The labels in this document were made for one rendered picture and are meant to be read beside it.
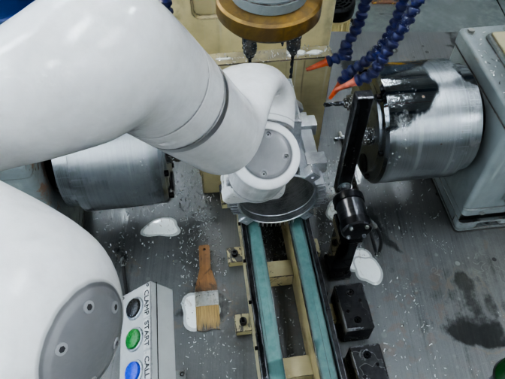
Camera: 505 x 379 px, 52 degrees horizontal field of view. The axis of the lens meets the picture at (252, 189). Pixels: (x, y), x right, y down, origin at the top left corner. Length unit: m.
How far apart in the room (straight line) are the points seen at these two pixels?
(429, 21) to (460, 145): 2.35
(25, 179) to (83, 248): 0.72
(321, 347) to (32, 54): 0.78
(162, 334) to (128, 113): 0.54
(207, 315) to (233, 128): 0.70
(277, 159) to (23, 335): 0.43
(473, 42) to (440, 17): 2.25
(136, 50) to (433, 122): 0.79
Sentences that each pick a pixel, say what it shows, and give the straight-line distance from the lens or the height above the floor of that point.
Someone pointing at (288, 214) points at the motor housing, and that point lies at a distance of 1.07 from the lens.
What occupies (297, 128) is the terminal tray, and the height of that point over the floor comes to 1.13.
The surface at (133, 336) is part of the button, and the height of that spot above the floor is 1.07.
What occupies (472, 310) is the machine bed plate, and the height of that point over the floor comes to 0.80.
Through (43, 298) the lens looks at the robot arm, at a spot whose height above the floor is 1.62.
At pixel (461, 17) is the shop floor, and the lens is 3.49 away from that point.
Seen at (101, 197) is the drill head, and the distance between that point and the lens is 1.01.
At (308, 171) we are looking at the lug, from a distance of 0.96.
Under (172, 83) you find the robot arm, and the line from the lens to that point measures 0.35.
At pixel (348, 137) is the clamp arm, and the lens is 0.93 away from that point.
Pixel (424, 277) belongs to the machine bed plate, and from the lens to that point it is 1.22.
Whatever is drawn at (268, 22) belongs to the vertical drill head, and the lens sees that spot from 0.86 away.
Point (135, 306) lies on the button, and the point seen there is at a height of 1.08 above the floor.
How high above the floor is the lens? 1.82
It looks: 53 degrees down
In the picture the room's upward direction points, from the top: 1 degrees clockwise
